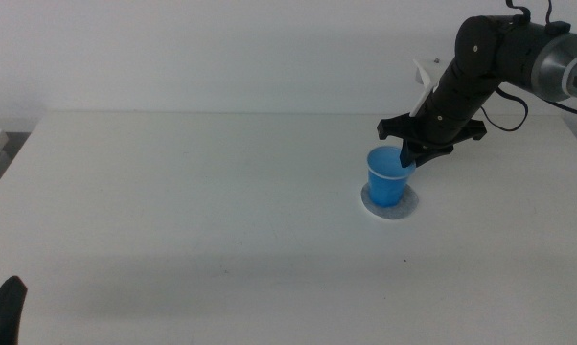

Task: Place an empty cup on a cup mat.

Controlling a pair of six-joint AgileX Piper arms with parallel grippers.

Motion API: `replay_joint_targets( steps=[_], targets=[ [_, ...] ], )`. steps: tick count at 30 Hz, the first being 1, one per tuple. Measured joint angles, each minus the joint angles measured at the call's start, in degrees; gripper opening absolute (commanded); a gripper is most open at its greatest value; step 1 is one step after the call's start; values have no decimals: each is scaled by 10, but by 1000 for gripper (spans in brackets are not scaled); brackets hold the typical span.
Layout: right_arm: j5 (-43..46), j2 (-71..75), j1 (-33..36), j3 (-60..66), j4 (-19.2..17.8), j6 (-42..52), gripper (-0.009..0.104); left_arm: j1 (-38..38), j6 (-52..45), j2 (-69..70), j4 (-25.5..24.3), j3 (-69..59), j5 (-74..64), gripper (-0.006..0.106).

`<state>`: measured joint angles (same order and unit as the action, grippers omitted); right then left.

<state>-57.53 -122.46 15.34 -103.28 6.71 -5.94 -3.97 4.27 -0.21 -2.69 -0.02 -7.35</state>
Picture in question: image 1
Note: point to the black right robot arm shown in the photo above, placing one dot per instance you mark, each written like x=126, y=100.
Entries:
x=504, y=52

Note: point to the blue plastic cup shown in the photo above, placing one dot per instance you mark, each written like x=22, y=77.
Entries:
x=385, y=184

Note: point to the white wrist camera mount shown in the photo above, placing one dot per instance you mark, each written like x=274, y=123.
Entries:
x=425, y=86

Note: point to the round grey cup mat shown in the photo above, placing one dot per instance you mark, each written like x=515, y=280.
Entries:
x=410, y=206

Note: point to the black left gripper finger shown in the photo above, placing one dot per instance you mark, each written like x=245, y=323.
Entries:
x=3, y=314

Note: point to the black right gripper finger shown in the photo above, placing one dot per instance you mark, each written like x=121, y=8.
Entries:
x=406, y=155
x=432, y=154

